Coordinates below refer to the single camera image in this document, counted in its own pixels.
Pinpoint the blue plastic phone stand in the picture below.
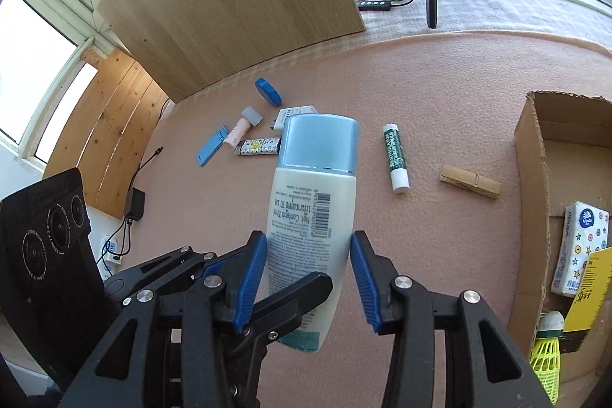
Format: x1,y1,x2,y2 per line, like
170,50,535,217
196,124,230,168

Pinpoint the yellow plastic shuttlecock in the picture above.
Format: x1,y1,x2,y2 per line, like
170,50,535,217
530,311,566,405

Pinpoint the patterned lighter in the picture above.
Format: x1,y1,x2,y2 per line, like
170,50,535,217
236,137,280,157

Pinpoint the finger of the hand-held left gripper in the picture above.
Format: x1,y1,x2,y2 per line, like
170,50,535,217
103,245,252,308
217,271,334,408

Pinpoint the white bottle with blue cap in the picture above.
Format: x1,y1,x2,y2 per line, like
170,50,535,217
265,114,360,354

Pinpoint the white power strip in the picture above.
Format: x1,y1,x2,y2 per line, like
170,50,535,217
98,235,124,275

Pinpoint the light oak wooden board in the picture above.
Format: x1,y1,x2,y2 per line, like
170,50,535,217
91,0,366,104

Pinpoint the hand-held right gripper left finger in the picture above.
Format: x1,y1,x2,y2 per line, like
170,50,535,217
60,231,269,408

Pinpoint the green and white glue stick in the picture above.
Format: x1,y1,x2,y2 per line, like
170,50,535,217
383,122,410,195

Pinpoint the checked grey mat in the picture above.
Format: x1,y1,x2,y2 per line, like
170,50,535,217
191,0,612,103

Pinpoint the black power adapter with cable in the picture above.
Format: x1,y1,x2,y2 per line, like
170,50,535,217
96,145,166,270

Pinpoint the pink tube with grey cap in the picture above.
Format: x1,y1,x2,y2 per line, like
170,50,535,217
225,106,265,149

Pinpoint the pine plank panel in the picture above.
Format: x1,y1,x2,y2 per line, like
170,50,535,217
43,47,170,220

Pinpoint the yellow and grey card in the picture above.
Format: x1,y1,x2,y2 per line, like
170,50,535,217
559,247,612,354

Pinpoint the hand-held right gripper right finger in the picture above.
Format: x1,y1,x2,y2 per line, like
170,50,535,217
350,230,555,408

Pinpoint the wooden clothespin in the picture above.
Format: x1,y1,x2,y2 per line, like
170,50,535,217
440,166,502,199

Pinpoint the small white box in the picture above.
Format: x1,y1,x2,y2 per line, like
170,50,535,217
273,103,317,132

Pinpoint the patterned tissue pack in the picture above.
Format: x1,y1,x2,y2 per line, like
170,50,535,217
551,201,610,298

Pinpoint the blue round disc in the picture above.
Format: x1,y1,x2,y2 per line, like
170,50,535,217
255,78,283,106

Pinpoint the cardboard box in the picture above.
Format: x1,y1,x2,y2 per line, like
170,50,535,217
508,91,612,406

